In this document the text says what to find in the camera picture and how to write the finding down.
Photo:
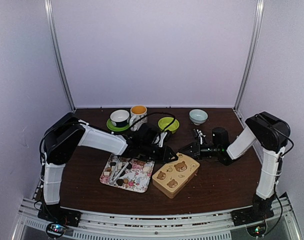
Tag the white oval chocolate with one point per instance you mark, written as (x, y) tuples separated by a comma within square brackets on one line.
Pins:
[(146, 169)]

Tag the bear print tin lid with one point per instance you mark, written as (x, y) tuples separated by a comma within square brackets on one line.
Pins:
[(184, 164)]

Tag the aluminium frame post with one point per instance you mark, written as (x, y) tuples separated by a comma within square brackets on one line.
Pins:
[(255, 35), (58, 57)]

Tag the green saucer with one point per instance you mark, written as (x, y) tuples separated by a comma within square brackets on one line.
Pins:
[(113, 128)]

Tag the metal tongs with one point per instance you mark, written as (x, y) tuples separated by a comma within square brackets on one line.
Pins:
[(117, 176)]

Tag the floral rectangular tray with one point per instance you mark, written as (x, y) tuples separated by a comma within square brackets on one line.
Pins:
[(134, 178)]

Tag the white cup with dark band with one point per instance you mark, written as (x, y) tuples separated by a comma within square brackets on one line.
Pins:
[(120, 117)]

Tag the tan chocolate tin box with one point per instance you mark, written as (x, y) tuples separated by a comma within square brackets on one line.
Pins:
[(171, 183)]

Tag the right aluminium frame post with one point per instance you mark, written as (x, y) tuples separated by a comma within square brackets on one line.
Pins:
[(255, 35)]

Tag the dark round chocolate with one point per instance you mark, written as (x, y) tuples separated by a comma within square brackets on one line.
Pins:
[(120, 182)]

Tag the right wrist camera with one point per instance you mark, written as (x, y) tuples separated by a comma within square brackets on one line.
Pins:
[(199, 136)]

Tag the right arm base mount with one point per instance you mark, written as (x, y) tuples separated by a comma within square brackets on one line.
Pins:
[(247, 215)]

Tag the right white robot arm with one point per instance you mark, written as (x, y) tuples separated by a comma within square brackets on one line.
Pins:
[(272, 134)]

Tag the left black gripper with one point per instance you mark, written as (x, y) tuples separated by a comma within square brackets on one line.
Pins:
[(166, 155)]

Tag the white mug orange inside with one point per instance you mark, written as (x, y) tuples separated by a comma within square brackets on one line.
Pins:
[(138, 116)]

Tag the green bowl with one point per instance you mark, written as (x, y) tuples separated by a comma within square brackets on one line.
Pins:
[(168, 124)]

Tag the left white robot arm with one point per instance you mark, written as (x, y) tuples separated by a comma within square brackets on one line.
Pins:
[(69, 132)]

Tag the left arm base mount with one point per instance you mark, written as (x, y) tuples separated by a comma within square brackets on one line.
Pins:
[(56, 214)]

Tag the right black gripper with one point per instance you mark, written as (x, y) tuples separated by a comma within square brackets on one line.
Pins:
[(195, 150)]

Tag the left aluminium frame post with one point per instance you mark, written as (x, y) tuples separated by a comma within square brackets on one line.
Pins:
[(58, 57)]

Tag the front aluminium rail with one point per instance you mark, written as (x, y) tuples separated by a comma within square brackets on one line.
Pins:
[(216, 225)]

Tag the light blue bowl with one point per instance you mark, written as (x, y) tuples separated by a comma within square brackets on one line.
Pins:
[(198, 116)]

